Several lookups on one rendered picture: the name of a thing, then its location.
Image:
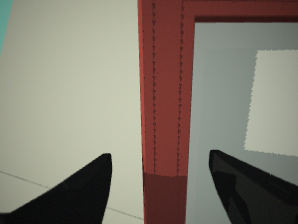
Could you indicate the red rectangular picture frame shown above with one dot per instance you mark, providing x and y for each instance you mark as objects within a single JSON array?
[{"x": 214, "y": 75}]

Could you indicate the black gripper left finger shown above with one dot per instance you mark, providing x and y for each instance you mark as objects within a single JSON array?
[{"x": 79, "y": 199}]

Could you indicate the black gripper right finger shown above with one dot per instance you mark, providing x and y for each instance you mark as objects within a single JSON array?
[{"x": 250, "y": 195}]

